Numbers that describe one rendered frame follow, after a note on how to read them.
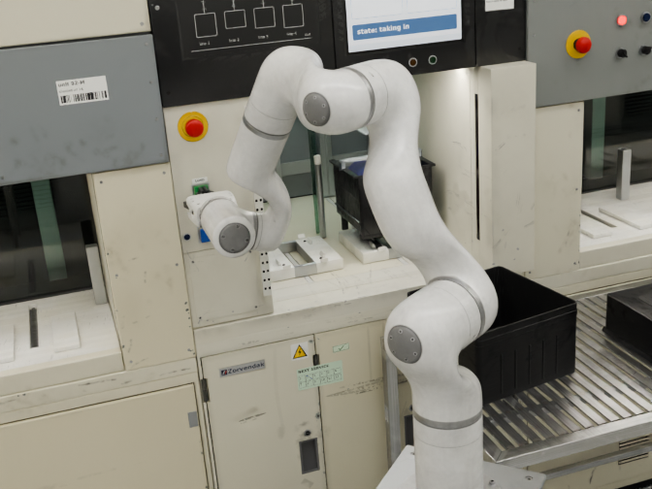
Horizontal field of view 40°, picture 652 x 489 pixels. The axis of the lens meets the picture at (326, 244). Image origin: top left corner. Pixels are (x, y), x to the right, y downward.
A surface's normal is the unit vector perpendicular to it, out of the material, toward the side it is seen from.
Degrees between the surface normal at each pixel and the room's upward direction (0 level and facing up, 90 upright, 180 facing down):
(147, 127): 90
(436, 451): 90
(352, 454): 90
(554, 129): 90
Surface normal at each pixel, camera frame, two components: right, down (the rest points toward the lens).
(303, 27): 0.31, 0.31
